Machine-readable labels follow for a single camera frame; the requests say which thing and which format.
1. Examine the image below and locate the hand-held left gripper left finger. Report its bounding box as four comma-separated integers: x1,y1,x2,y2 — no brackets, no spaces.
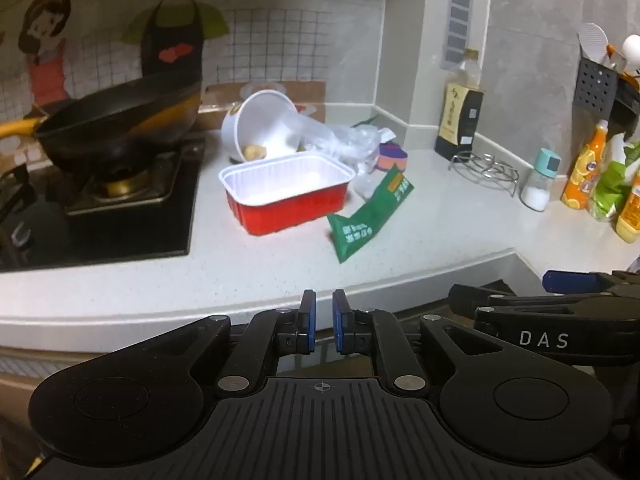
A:
135,289,318,397

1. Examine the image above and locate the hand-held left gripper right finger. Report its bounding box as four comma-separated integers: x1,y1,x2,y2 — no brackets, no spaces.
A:
332,288,508,397

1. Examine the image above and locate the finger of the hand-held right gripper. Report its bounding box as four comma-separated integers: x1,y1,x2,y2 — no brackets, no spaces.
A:
448,283,640,314
542,269,640,294

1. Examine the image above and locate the red and white food tray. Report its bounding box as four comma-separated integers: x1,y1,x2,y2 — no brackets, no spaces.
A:
218,154,357,236

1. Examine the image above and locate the clear plastic bag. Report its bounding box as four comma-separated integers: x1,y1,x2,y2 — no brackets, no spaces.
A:
297,119,397,199

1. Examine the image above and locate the white plastic bowl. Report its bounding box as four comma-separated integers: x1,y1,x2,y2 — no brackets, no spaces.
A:
221,89,302,164

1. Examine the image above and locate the yellow squeeze bottle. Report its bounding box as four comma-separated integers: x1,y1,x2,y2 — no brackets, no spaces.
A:
615,170,640,245

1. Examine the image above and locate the salt shaker with teal lid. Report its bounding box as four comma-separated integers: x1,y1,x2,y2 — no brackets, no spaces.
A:
519,148,562,213

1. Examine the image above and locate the green and white bag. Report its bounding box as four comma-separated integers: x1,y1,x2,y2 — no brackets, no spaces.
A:
588,132,640,224

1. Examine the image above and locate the orange detergent bottle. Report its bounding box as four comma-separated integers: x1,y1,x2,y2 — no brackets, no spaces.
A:
560,118,610,210

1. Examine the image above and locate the pink and purple sponge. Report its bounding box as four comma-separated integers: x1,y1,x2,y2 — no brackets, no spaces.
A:
376,142,409,174

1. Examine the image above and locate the dark soy sauce bottle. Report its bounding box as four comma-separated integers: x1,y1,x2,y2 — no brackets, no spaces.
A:
433,48,486,162

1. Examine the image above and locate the black gas stove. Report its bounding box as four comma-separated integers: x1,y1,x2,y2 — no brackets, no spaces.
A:
0,135,207,272

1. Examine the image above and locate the grey utensil holder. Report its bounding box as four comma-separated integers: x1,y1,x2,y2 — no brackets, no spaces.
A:
573,57,640,134

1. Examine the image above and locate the white slotted rice paddle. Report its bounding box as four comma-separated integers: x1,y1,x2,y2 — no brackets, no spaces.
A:
577,22,610,69

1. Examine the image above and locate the metal wire trivet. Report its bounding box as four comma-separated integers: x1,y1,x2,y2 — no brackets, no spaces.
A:
448,151,521,196

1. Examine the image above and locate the black wok with yellow handle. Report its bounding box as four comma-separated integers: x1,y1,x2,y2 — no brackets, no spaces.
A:
0,71,205,173

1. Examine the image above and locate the grey squares wall strip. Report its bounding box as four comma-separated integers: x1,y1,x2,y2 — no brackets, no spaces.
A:
442,0,474,69

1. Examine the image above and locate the cartoon wall sticker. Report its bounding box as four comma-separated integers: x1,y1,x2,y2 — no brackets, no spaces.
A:
0,0,389,126

